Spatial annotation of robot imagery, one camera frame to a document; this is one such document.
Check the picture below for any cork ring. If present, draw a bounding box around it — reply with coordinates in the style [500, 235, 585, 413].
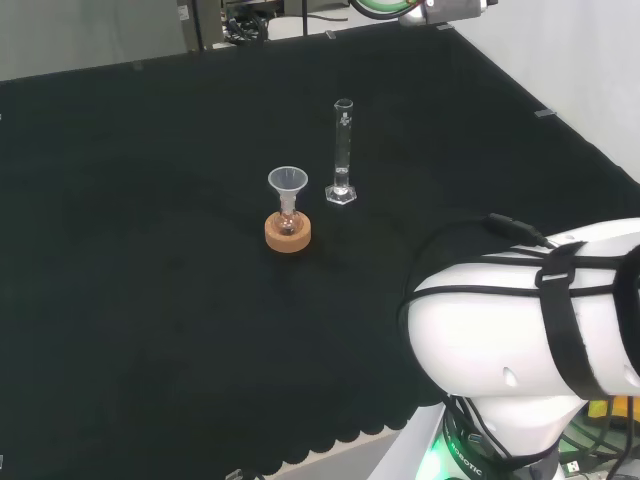
[264, 211, 314, 253]

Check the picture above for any green cable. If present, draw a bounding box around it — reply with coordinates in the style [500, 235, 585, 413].
[351, 0, 427, 22]

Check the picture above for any clear glass graduated cylinder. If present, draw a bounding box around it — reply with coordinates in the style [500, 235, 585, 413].
[324, 98, 359, 207]

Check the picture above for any clear plastic funnel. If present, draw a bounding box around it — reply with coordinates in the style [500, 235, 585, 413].
[267, 166, 309, 202]

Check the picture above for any white base plinth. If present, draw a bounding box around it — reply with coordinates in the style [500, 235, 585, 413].
[369, 402, 451, 480]

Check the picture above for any black usb cable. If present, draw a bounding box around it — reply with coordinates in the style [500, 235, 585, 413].
[397, 212, 559, 326]

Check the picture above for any black cloth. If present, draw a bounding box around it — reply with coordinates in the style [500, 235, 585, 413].
[0, 13, 640, 476]

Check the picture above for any small round-bottom glass flask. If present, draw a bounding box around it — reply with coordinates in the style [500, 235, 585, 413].
[277, 195, 300, 237]

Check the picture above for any black cable bundle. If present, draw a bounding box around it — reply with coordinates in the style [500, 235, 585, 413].
[222, 12, 272, 49]

